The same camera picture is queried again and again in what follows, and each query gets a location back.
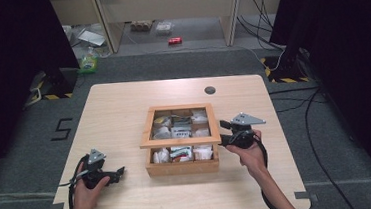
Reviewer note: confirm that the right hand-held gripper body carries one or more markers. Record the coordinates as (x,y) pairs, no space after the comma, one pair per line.
(242,131)

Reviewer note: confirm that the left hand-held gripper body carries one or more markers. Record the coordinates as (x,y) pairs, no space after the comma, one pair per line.
(95,171)

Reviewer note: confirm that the wooden framed glass lid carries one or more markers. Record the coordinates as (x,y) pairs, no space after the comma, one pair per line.
(149,142)

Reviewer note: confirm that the wooden compartment box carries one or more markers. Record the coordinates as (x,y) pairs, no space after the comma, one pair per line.
(181,167)

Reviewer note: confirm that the person's left hand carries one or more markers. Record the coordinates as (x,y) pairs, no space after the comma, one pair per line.
(87,195)

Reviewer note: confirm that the person's right hand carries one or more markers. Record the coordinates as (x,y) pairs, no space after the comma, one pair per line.
(252,157)

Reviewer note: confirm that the white packets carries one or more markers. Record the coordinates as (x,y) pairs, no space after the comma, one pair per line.
(203,152)
(160,156)
(161,133)
(201,132)
(199,116)

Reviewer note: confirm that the grey printed packet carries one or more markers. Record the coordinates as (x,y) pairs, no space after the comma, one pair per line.
(181,131)

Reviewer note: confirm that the grey packets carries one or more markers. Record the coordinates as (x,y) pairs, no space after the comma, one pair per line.
(180,119)

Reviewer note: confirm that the green and red packets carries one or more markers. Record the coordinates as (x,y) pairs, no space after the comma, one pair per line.
(180,153)

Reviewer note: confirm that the black tape floor mark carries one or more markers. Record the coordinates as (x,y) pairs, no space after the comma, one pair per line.
(62,129)

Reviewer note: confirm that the yellow packet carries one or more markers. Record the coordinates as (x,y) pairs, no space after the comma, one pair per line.
(161,121)

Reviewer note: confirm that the yellow black hazard tape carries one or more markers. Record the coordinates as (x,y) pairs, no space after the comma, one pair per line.
(287,80)
(57,96)

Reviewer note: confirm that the red can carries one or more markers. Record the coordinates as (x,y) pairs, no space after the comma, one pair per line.
(175,40)

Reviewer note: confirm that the green plastic bottle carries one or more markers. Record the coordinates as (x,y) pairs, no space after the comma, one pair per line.
(88,62)

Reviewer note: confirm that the clear plastic package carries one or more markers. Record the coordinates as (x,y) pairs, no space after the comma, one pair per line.
(163,28)

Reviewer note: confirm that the black curtain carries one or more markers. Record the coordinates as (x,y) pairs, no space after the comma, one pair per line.
(353,54)
(7,81)

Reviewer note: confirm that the cardboard egg tray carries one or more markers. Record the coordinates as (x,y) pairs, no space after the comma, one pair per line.
(141,25)

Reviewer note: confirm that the silver flat sheet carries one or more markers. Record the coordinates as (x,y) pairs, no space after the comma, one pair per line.
(92,37)

